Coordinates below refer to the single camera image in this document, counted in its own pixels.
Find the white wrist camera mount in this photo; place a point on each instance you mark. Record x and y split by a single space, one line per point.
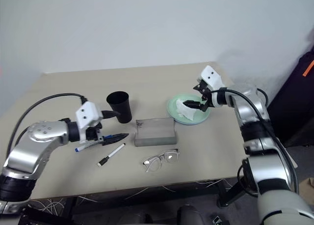
87 113
212 76

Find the black fabric case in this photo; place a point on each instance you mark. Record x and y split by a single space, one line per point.
292 107

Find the black plastic cup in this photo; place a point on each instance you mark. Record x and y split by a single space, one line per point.
121 103

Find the large dark rounded shape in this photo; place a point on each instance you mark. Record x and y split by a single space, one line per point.
190 216

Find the light green plate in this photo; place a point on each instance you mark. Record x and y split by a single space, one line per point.
200 117

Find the brown cardboard box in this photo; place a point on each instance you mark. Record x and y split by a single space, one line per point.
308 187

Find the black table frame bar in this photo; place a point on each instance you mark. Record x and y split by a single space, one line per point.
147 198

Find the black table leg brace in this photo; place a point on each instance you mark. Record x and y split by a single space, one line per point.
231 193

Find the white marker with blue cap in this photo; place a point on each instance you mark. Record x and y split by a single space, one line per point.
84 147

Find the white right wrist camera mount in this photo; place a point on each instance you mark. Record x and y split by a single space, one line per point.
212 76

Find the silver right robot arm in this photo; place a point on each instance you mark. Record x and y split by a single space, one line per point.
265 166

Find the orange tape strip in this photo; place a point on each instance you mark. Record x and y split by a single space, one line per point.
308 68

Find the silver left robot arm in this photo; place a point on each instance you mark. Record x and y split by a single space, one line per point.
36 146

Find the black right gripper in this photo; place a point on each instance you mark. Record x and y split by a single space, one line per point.
208 102

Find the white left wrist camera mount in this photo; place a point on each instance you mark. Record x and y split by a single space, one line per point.
87 113

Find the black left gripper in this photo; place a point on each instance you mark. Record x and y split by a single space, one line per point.
93 134

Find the white tissue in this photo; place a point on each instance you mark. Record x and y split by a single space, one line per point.
186 112

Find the clear frame glasses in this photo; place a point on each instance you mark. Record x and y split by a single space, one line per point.
159 158

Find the grey glasses case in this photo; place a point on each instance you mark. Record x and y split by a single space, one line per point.
154 132

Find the small black device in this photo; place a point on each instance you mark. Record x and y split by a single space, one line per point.
217 220

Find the white marker with black cap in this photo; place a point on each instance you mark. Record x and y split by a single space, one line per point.
112 154

